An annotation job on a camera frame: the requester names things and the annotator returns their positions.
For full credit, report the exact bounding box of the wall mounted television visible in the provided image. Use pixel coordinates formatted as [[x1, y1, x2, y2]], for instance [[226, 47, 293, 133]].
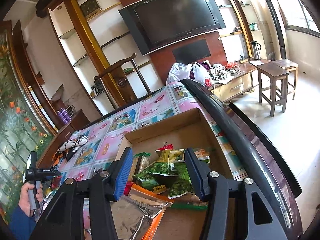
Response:
[[119, 0, 226, 55]]

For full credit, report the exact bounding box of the orange cracker packet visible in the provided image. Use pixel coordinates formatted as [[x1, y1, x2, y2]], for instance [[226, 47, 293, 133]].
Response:
[[127, 184, 174, 239]]

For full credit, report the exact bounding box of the purple bottle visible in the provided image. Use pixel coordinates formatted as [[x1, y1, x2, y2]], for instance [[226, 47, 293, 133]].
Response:
[[57, 111, 68, 125], [61, 108, 71, 122]]

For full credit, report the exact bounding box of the wall clock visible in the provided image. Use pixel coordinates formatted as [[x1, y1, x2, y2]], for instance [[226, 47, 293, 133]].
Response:
[[80, 0, 101, 19]]

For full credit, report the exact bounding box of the white plastic bag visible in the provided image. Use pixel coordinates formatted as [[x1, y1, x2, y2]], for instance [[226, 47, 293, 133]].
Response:
[[166, 62, 214, 87]]

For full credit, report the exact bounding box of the red snack packet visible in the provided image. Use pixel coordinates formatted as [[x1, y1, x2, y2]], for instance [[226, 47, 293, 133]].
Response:
[[124, 181, 134, 196]]

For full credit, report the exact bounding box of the silver foil snack packet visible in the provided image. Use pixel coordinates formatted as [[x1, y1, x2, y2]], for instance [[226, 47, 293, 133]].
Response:
[[109, 188, 173, 240]]

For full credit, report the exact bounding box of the wooden stool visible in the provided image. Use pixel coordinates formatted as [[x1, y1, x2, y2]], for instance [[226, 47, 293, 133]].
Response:
[[274, 59, 299, 100], [256, 62, 290, 117]]

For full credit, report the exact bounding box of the purple bottle left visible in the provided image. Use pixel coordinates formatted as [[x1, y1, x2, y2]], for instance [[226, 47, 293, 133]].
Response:
[[57, 111, 68, 125]]

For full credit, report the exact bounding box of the person left hand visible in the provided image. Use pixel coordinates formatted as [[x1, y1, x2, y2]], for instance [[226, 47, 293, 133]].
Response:
[[17, 181, 45, 217]]

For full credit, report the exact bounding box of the flower mural panel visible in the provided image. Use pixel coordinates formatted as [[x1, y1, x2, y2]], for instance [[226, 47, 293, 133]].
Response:
[[0, 30, 53, 223]]

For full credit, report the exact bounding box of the colourful patterned tablecloth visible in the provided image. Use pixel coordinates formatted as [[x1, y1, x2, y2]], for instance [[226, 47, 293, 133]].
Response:
[[37, 81, 249, 240]]

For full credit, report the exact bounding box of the orange black cloth pile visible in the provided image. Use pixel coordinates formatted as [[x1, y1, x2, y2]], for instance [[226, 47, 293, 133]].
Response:
[[52, 135, 88, 166]]

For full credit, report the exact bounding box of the green pea snack packet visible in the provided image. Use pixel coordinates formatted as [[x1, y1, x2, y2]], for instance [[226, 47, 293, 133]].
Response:
[[133, 145, 194, 199]]

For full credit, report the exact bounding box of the purple bottle right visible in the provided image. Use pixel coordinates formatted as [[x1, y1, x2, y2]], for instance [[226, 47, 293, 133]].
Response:
[[61, 108, 71, 122]]

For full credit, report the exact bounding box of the steel thermos kettle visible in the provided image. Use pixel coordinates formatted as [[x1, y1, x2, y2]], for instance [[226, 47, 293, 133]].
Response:
[[250, 41, 261, 60]]

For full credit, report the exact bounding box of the wooden chair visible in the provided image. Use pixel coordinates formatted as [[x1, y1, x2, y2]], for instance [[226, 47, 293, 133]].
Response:
[[93, 53, 151, 109]]

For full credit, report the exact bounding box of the yellow cracker sleeve packet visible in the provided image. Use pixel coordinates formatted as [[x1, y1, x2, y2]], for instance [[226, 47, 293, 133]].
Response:
[[133, 152, 151, 176]]

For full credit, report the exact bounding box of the cardboard box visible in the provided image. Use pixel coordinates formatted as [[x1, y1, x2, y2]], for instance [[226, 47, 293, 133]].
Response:
[[116, 108, 233, 239]]

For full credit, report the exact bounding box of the blue sleeve forearm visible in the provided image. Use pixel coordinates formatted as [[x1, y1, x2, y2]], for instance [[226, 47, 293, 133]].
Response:
[[9, 206, 36, 240]]

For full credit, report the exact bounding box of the wooden tv cabinet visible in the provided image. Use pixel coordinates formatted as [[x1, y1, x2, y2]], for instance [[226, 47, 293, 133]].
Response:
[[209, 62, 258, 102]]

